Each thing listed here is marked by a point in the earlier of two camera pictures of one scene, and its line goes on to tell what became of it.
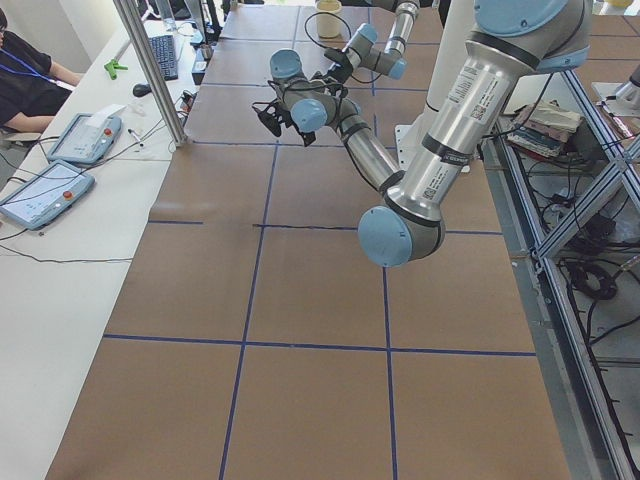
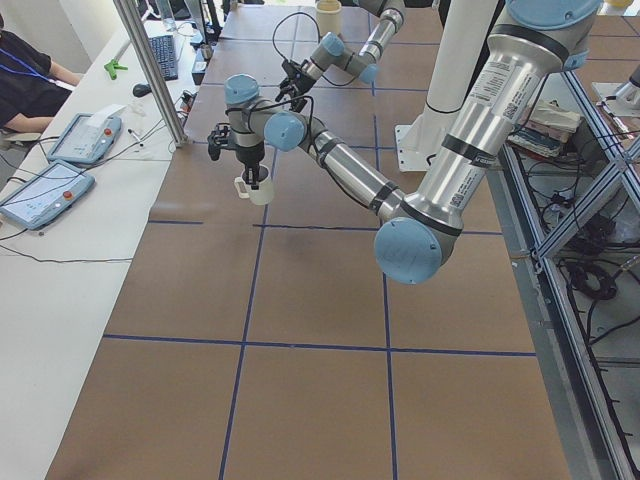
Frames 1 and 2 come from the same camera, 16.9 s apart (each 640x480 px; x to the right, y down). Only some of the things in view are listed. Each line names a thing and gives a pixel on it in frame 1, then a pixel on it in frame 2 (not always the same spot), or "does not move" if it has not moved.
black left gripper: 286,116 to 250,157
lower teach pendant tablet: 55,190 does not move
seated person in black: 31,89 does not move
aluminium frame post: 129,15 does not move
